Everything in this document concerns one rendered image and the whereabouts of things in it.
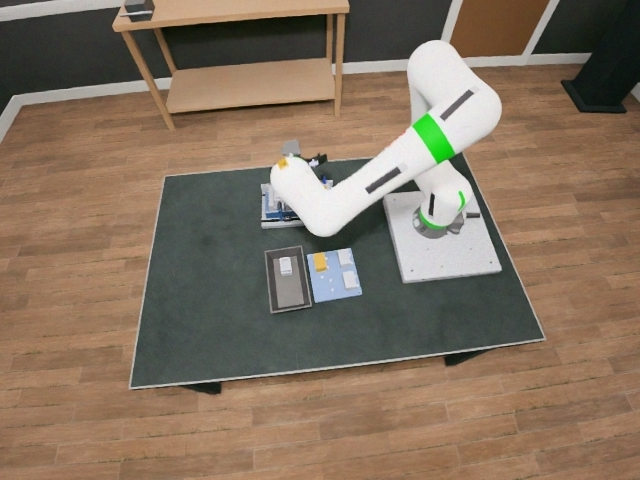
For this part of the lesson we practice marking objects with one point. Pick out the yellow block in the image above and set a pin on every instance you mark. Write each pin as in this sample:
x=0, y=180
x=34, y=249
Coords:
x=320, y=264

